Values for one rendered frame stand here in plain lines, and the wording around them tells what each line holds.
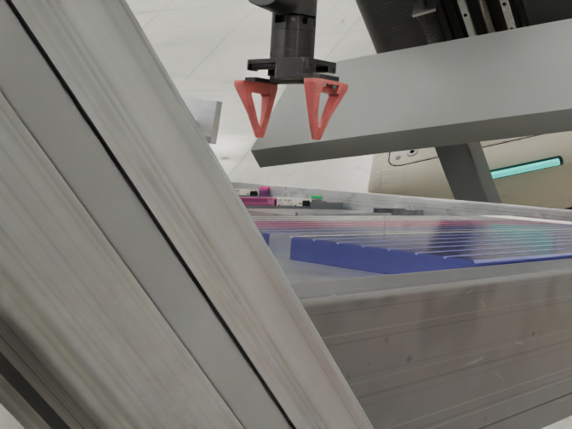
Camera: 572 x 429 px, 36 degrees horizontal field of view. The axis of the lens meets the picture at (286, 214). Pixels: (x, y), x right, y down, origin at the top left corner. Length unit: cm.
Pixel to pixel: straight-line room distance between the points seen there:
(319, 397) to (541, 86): 118
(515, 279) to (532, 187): 147
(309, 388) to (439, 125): 117
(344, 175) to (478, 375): 208
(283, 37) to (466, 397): 86
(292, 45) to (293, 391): 97
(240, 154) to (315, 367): 254
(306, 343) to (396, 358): 10
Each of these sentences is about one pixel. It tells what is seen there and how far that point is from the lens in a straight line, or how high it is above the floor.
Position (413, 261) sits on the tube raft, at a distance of 38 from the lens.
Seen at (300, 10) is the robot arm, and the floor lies 88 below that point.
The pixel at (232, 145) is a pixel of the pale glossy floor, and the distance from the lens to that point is 275.
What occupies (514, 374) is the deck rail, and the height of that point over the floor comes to 107.
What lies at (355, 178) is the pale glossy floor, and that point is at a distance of 235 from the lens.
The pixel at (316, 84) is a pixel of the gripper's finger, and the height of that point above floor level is 83.
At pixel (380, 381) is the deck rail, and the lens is 25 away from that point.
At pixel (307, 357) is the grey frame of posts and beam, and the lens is 15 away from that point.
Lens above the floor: 132
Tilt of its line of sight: 34 degrees down
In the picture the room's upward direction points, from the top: 29 degrees counter-clockwise
